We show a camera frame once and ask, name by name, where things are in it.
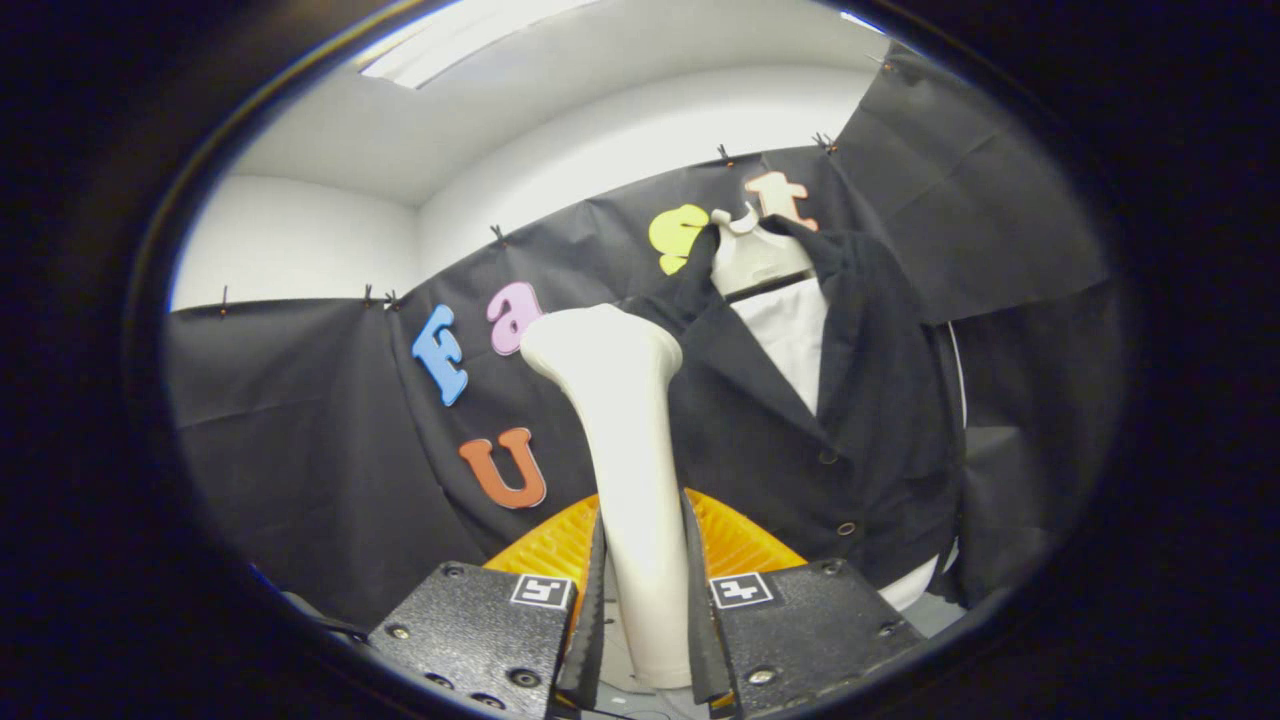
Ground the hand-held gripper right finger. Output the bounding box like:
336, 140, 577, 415
683, 488, 926, 719

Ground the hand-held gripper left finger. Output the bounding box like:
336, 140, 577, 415
368, 495, 608, 720

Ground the white garment steamer head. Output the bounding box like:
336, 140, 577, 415
520, 303, 696, 691

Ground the black jacket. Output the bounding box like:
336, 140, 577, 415
620, 215, 966, 591

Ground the white mannequin torso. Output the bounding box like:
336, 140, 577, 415
710, 203, 946, 613

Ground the black backdrop cloth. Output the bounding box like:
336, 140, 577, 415
165, 40, 1126, 631

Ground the white hanging cable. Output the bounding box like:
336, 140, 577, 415
945, 320, 969, 431

